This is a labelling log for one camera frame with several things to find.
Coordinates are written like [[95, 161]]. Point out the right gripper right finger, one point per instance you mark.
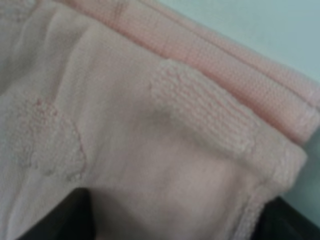
[[280, 221]]

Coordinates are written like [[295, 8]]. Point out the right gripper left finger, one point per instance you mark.
[[71, 219]]

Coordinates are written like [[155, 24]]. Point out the pink towel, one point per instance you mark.
[[179, 133]]

